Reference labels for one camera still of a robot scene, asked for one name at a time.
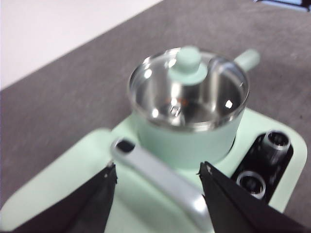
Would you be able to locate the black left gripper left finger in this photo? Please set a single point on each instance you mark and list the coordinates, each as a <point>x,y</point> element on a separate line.
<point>85,208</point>

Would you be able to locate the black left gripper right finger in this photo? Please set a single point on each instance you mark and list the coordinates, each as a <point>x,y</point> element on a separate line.
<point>238,208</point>

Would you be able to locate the glass lid with green knob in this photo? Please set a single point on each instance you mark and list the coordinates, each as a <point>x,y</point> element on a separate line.
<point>188,63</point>

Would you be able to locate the silver control knob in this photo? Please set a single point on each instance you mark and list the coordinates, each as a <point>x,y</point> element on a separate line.
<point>278,143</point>
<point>251,185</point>

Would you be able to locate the mint green breakfast machine base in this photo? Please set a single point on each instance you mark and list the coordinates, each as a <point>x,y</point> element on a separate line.
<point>257,123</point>

